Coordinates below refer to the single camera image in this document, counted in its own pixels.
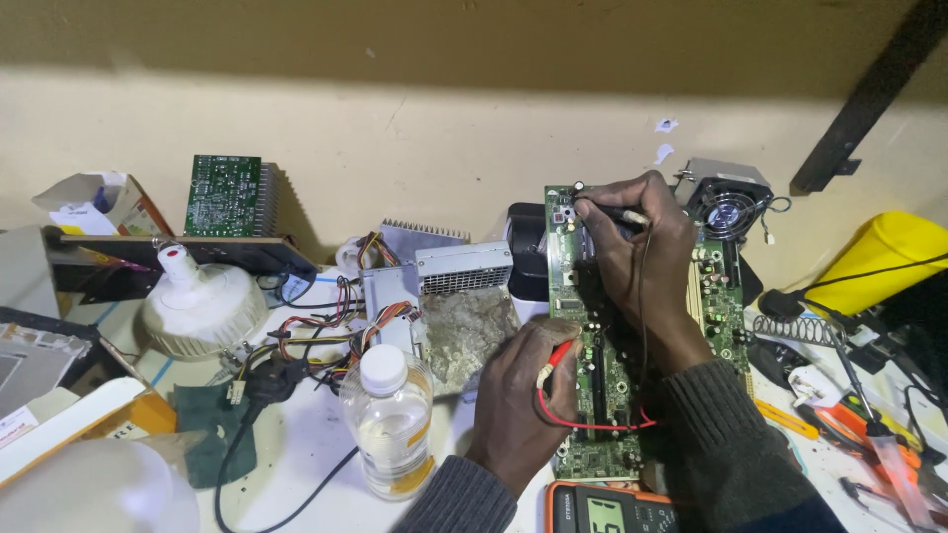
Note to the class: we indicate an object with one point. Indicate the person's right hand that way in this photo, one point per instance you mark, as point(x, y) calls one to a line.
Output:
point(655, 274)

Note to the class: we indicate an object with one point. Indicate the person's left hand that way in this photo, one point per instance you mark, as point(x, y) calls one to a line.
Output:
point(511, 400)

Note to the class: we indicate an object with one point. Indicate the red multimeter probe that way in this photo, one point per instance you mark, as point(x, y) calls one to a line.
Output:
point(557, 361)

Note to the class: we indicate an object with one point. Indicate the black multimeter probe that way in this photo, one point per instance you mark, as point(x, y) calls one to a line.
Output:
point(626, 215)

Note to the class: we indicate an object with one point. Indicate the green computer motherboard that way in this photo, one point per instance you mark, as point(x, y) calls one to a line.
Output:
point(574, 296)

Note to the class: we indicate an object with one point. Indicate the grey dusty power supply unit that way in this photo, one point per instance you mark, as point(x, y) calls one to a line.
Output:
point(466, 318)

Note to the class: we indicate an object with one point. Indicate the cooler fan with metal heatsink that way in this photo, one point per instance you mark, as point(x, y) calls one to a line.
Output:
point(722, 203)

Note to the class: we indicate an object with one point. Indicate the clear plastic bottle white cap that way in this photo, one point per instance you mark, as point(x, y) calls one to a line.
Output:
point(386, 429)

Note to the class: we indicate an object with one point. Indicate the black plastic device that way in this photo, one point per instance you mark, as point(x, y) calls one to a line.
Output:
point(527, 252)

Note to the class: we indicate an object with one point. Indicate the coiled metal soldering iron stand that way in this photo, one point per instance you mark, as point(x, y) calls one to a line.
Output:
point(796, 331)

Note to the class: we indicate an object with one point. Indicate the orange digital multimeter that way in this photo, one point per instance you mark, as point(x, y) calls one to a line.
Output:
point(615, 511)

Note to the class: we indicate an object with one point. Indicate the silver finned heat sink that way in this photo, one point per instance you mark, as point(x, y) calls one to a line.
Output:
point(422, 235)

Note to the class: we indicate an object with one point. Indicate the yellow utility knife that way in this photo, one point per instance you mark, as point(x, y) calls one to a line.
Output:
point(785, 418)

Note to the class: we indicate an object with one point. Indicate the white power plug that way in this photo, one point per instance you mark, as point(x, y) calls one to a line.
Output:
point(815, 385)

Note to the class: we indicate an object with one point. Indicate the yellow plastic container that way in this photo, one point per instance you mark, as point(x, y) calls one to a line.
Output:
point(881, 259)

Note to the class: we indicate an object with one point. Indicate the dark green cloth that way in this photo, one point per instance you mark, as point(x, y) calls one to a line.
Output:
point(211, 437)

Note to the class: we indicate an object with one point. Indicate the white ribbed lamp bulb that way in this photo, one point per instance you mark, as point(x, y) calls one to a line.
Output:
point(204, 307)

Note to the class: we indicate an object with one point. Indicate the green circuit board with heatsink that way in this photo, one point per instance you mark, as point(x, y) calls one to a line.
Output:
point(222, 196)

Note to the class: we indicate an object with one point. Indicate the black wooden board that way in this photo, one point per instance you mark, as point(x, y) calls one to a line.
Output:
point(185, 255)

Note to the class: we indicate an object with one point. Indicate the white round lamp dome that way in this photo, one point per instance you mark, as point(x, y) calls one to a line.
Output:
point(89, 492)

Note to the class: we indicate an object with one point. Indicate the open cardboard box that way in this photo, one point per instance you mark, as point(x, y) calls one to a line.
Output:
point(111, 207)

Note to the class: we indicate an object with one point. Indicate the white and orange carton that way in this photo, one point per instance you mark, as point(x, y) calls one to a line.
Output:
point(67, 426)

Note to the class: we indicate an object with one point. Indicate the grey electronic device casing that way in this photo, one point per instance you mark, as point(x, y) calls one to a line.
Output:
point(37, 355)

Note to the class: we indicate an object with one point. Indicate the black metal wall bracket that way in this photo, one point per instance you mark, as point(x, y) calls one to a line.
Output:
point(866, 96)

